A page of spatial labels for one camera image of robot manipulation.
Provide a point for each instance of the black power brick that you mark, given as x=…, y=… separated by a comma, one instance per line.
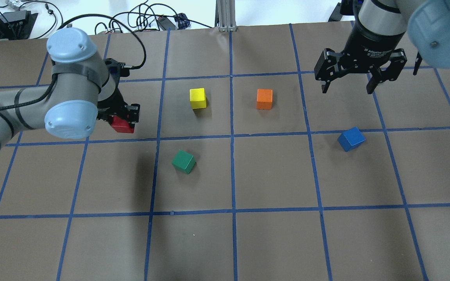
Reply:
x=336, y=13

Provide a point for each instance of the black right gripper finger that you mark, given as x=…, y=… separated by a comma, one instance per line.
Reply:
x=373, y=82
x=325, y=86

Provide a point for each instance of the blue wooden block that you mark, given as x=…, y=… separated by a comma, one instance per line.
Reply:
x=351, y=139

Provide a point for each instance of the aluminium frame post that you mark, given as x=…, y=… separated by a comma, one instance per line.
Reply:
x=225, y=15

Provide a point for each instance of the black power adapter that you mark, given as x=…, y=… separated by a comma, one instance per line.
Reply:
x=177, y=22

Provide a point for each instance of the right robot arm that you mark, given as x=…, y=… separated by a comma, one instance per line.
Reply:
x=426, y=22

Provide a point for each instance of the green wooden block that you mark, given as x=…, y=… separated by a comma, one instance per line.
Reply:
x=183, y=161

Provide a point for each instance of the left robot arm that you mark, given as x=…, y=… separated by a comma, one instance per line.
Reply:
x=83, y=90

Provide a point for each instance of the orange wooden block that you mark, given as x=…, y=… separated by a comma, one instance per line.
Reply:
x=264, y=100

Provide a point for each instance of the yellow wooden block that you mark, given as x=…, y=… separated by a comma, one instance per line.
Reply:
x=197, y=98

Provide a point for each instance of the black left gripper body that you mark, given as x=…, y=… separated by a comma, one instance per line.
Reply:
x=112, y=104

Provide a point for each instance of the red wooden block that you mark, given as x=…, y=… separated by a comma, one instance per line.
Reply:
x=120, y=125

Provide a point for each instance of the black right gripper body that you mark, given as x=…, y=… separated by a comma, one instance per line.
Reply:
x=371, y=47

